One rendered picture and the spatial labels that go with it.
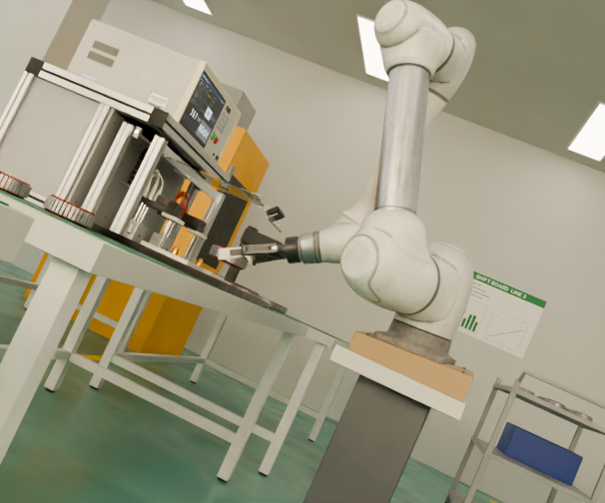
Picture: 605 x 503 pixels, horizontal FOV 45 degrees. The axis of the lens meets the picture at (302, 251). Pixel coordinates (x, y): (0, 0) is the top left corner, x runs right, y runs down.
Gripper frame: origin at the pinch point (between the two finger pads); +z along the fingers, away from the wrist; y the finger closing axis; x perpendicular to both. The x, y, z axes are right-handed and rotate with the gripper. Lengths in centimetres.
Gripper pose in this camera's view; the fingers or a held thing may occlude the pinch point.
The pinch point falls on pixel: (230, 256)
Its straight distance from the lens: 208.3
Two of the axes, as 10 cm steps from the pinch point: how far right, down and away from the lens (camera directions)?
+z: -9.9, 1.1, 1.3
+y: 1.5, 1.6, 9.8
